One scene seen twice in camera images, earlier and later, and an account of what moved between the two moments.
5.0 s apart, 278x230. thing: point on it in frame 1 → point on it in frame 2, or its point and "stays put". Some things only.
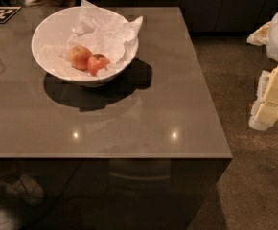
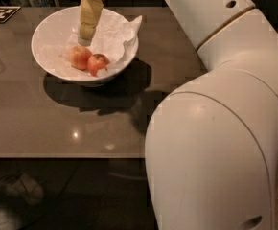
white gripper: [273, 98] → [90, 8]
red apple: [96, 61] stays put
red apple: [79, 57] stays put
